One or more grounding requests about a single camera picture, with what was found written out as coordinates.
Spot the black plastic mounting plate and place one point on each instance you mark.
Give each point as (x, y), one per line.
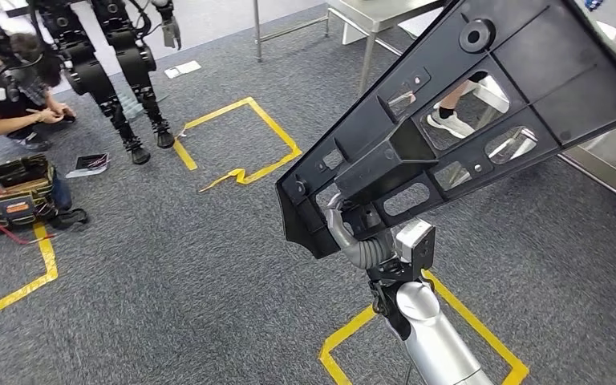
(552, 69)

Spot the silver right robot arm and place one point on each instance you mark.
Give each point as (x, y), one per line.
(430, 329)

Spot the yellow tape square crumpled corner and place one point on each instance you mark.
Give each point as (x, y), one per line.
(186, 155)

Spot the yellow floor tape square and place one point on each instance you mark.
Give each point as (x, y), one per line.
(345, 333)
(50, 260)

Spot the white paper sheet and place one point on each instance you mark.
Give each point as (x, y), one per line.
(183, 69)

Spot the dark booklet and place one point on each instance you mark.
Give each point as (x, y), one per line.
(87, 166)

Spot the black humanoid robot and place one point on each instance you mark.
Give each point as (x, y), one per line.
(87, 69)

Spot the black and tan equipment bag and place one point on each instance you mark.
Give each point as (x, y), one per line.
(16, 186)

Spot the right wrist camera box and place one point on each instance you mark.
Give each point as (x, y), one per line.
(413, 236)

